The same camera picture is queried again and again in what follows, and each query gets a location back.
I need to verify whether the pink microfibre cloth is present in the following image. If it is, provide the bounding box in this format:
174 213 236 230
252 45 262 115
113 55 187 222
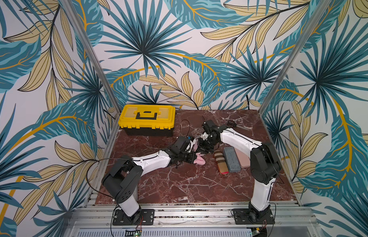
193 141 206 166

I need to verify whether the tan round object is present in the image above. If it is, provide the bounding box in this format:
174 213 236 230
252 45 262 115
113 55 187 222
214 150 229 175

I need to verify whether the grey rectangular block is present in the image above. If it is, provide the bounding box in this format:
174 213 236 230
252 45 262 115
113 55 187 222
223 147 241 172

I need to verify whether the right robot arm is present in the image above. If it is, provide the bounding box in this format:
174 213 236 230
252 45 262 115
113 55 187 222
198 124 281 214

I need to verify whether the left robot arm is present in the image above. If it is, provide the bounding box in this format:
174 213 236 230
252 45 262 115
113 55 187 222
102 136 205 223

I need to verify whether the yellow black toolbox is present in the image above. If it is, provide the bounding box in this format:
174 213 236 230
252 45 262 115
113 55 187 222
118 104 176 137

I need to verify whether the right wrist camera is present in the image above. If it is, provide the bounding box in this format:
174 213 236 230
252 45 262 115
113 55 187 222
202 120 218 134

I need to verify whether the aluminium front rail frame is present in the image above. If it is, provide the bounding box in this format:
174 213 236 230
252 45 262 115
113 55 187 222
63 201 324 237

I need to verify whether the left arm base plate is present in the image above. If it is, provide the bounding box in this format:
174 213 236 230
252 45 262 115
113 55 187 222
112 209 155 226

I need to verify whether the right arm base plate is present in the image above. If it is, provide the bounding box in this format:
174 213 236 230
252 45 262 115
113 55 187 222
231 206 275 226

